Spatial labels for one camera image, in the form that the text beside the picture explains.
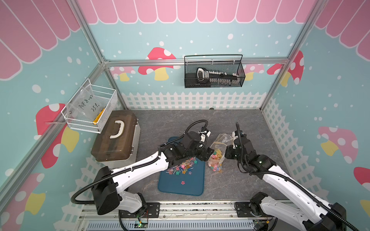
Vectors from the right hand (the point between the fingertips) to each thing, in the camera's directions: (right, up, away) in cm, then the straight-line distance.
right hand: (226, 146), depth 79 cm
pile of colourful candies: (-22, -14, +9) cm, 28 cm away
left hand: (-11, -1, -5) cm, 12 cm away
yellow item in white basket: (-68, +16, -5) cm, 70 cm away
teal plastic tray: (-22, -20, +6) cm, 30 cm away
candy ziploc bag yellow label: (-5, -9, +4) cm, 11 cm away
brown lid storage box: (-62, +1, +5) cm, 62 cm away
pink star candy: (-24, -22, +4) cm, 32 cm away
